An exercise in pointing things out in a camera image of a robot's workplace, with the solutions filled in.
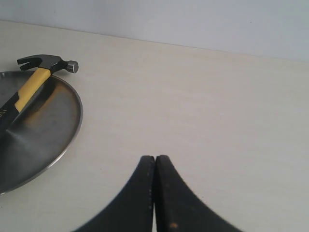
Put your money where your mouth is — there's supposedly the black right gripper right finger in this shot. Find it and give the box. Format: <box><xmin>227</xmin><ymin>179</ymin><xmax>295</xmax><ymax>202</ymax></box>
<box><xmin>154</xmin><ymin>155</ymin><xmax>240</xmax><ymax>232</ymax></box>

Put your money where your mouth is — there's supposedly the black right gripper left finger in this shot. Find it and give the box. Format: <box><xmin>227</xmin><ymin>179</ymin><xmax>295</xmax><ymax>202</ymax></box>
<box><xmin>76</xmin><ymin>156</ymin><xmax>155</xmax><ymax>232</ymax></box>

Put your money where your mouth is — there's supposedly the yellow black claw hammer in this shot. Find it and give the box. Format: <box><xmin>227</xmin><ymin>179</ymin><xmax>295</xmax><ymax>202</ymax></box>
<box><xmin>0</xmin><ymin>54</ymin><xmax>79</xmax><ymax>132</ymax></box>

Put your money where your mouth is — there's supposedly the round steel plate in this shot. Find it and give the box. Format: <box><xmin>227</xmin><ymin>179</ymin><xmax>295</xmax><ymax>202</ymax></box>
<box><xmin>0</xmin><ymin>76</ymin><xmax>83</xmax><ymax>194</ymax></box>

